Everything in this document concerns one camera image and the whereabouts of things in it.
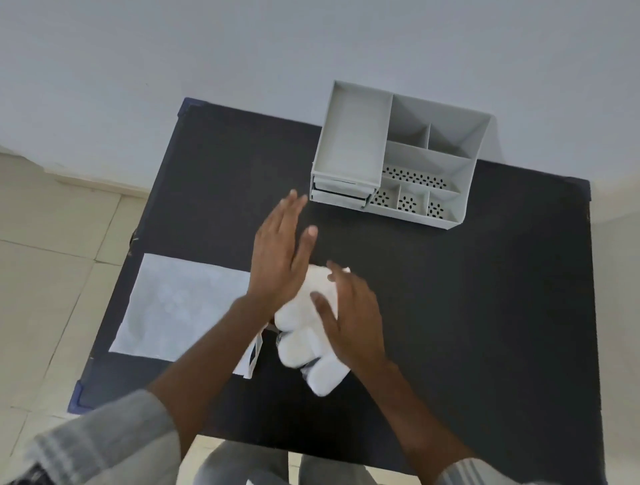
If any person's leg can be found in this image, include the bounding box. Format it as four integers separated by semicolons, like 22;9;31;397
192;442;292;485
299;452;372;485

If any grey striped right sleeve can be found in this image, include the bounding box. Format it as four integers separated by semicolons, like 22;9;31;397
437;457;553;485

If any grey plastic desk organizer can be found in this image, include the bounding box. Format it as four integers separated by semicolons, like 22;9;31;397
310;80;497;232

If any grey striped left sleeve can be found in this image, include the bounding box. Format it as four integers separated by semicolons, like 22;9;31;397
19;389;182;485

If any person's left leg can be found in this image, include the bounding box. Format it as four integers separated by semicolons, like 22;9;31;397
192;442;292;485

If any white flat cloth sheet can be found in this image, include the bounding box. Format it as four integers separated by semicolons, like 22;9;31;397
108;253;254;362

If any person's left hand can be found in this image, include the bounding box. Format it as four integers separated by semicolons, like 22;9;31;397
247;189;319;313

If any person's right leg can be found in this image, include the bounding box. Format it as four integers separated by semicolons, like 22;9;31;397
299;452;372;485

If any grey organizer drawer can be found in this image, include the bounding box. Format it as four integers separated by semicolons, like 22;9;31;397
310;175;374;207

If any person's right forearm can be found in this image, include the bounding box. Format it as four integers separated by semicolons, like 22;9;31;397
349;357;477;478

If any person's right hand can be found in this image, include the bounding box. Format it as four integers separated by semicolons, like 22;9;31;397
309;260;389;371

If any person's left forearm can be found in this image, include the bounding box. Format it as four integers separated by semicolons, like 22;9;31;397
147;295;277;453

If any white cloth bundle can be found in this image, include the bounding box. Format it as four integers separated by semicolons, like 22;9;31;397
273;264;352;398

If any grey striped sleeve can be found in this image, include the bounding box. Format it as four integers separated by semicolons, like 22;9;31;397
19;389;182;485
437;457;553;485

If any white card with dark edge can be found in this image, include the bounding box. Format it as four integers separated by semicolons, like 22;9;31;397
233;324;266;380

